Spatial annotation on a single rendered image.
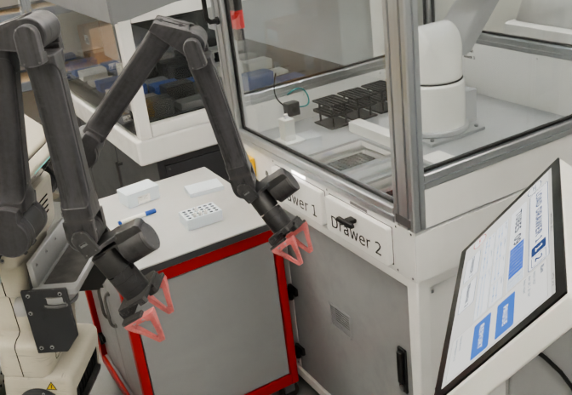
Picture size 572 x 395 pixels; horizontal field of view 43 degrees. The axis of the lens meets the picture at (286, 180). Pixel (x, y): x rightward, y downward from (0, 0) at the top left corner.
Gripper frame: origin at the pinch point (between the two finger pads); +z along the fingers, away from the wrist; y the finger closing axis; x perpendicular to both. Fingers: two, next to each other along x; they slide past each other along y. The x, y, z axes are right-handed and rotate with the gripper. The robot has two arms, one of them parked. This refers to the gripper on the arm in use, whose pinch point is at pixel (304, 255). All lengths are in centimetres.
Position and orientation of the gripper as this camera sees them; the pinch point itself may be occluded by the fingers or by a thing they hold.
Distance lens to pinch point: 186.8
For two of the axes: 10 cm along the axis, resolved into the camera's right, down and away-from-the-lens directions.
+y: 3.0, -2.3, 9.3
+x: -7.4, 5.6, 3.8
